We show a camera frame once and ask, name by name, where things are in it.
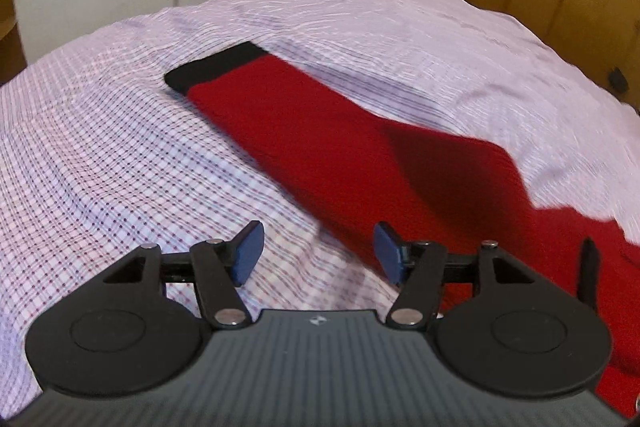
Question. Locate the bed with checkered sheet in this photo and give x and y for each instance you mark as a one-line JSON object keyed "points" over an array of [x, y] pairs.
{"points": [[125, 132]]}

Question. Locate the small black object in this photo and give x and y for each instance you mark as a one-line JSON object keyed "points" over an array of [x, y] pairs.
{"points": [[618, 79]]}

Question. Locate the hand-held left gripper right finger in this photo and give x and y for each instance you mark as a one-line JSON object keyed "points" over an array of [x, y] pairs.
{"points": [[389, 252]]}

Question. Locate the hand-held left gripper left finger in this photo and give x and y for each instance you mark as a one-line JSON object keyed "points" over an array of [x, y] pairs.
{"points": [[247, 252]]}

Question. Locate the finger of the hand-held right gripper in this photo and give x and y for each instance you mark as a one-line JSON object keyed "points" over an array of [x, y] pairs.
{"points": [[588, 272]]}

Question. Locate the red garment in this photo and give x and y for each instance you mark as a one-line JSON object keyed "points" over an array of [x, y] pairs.
{"points": [[300, 122]]}

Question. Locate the wooden side furniture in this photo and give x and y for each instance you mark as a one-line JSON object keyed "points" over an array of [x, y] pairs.
{"points": [[9, 17]]}

